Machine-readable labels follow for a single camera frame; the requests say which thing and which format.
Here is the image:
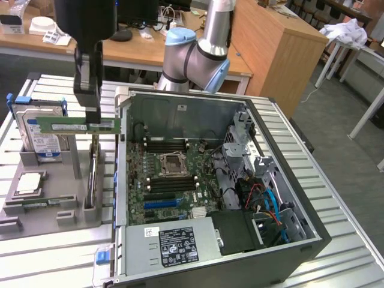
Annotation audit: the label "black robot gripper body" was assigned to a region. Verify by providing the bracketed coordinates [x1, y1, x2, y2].
[55, 0, 118, 43]

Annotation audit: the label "green RAM stick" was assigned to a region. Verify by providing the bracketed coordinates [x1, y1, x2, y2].
[22, 196, 76, 209]
[35, 117, 123, 135]

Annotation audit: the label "black RAM slot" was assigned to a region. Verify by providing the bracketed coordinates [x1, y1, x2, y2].
[147, 183, 200, 189]
[145, 144, 190, 149]
[146, 176, 200, 182]
[145, 141, 190, 146]
[145, 147, 190, 153]
[147, 187, 201, 193]
[146, 179, 200, 185]
[145, 138, 190, 143]

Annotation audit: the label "white paper sheets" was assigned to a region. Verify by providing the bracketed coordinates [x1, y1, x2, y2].
[41, 28, 73, 47]

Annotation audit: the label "black monitor base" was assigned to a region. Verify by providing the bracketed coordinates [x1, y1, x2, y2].
[109, 29, 134, 42]

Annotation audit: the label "white round device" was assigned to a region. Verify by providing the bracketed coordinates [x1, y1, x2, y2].
[29, 16, 59, 36]

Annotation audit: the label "black computer monitor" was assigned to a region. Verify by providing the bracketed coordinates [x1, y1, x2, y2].
[116, 0, 160, 31]

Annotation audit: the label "long wooden desk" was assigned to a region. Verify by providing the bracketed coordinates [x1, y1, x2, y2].
[0, 8, 254, 91]

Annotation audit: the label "clear plastic bag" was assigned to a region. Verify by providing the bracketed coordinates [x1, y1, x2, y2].
[8, 0, 31, 17]

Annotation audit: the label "hard disk with blue carrier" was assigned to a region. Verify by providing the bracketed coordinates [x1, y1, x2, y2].
[5, 93, 73, 164]

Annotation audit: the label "white box black lid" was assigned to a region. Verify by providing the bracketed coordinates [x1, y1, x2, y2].
[0, 14, 25, 35]

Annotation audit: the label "white power strip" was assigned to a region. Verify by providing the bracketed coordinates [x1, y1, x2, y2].
[160, 5, 185, 34]

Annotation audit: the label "grey parts rack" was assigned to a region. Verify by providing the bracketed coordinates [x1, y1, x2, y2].
[0, 131, 107, 234]

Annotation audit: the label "metal CPU socket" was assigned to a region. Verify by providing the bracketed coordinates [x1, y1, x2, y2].
[158, 152, 189, 177]

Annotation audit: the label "green motherboard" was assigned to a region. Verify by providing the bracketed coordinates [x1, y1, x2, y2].
[127, 138, 224, 225]

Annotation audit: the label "silver CPU chip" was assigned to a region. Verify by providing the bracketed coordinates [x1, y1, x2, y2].
[16, 173, 43, 193]

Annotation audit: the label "blue expansion slot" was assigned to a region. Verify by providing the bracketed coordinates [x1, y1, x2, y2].
[143, 199, 178, 210]

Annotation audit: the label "metal drive cage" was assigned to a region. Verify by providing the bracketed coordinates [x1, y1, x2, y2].
[221, 110, 262, 169]

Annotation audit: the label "grey power supply unit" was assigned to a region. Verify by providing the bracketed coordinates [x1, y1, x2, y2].
[123, 217, 224, 271]

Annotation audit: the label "blue case latch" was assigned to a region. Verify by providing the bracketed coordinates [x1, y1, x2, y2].
[95, 250, 109, 266]

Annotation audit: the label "wooden cabinet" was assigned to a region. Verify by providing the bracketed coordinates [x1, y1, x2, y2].
[230, 0, 330, 119]

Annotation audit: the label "black plastic shroud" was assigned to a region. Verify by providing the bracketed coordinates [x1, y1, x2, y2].
[209, 211, 256, 257]

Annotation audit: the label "metal disk bay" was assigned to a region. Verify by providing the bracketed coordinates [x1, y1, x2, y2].
[253, 155, 310, 241]

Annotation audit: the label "dark office chairs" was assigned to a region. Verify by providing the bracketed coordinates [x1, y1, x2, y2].
[287, 0, 331, 30]

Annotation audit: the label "black open PC case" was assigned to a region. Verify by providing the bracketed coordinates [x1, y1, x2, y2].
[89, 86, 333, 288]

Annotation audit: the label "white crumpled cloth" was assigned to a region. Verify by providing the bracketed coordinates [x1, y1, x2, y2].
[319, 18, 368, 50]

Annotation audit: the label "white table leg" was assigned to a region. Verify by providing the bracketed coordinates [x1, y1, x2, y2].
[348, 86, 384, 140]

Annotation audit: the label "black wire loop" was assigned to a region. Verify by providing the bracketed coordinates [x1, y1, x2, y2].
[133, 121, 151, 142]

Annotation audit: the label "red wire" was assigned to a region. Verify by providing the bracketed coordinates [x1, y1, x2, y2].
[244, 183, 271, 208]

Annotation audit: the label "blue data wire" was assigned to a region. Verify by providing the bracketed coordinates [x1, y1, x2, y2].
[263, 185, 289, 244]

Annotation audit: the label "coloured power wire bundle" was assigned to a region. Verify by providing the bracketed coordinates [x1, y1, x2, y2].
[254, 209, 284, 226]

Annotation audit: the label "white frame table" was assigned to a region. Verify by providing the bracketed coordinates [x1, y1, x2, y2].
[314, 37, 384, 88]

